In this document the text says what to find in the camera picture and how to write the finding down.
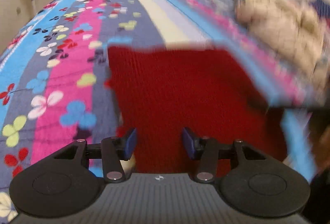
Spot colourful striped floral bedspread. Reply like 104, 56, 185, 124
1, 0, 317, 223

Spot cream patterned quilt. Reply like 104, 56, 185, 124
236, 0, 329, 89

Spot red knitted garment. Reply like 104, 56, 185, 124
108, 46, 287, 174

